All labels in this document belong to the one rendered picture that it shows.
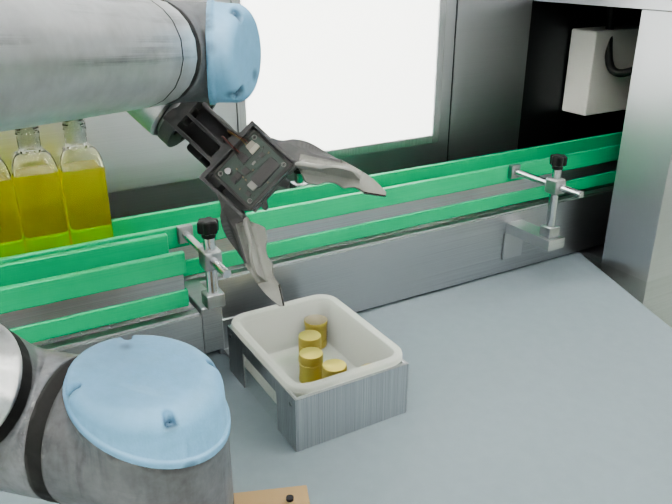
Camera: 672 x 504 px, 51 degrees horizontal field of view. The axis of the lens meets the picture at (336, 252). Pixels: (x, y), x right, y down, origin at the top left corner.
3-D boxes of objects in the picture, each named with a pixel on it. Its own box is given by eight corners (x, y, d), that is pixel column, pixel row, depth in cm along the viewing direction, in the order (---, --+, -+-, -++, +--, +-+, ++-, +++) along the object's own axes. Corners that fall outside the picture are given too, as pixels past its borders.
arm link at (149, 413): (198, 577, 51) (182, 422, 46) (38, 541, 55) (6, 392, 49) (257, 469, 62) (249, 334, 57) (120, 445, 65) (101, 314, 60)
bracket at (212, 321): (205, 319, 108) (202, 278, 105) (229, 347, 101) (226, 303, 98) (183, 325, 107) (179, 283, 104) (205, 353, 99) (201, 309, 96)
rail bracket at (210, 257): (197, 273, 107) (190, 195, 102) (241, 320, 93) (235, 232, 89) (178, 278, 105) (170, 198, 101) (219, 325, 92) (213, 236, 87)
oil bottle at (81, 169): (112, 276, 107) (93, 137, 99) (121, 290, 103) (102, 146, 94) (73, 284, 105) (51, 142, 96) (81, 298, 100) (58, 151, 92)
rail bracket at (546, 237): (513, 251, 141) (524, 140, 132) (578, 282, 127) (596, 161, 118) (494, 256, 138) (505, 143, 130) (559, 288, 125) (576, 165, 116)
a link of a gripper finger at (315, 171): (390, 194, 65) (291, 181, 65) (384, 197, 71) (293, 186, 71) (394, 160, 65) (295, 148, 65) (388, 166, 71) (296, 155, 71)
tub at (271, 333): (328, 338, 115) (328, 290, 111) (408, 409, 97) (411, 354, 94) (228, 367, 107) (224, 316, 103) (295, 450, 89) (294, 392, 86)
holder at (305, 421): (312, 327, 119) (311, 285, 116) (406, 412, 97) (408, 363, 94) (216, 354, 111) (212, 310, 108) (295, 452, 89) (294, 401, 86)
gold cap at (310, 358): (328, 381, 100) (328, 355, 99) (305, 388, 99) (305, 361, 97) (316, 369, 103) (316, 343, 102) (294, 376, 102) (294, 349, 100)
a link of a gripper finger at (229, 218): (229, 266, 69) (212, 178, 69) (231, 265, 71) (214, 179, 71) (277, 257, 69) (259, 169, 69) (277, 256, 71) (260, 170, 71)
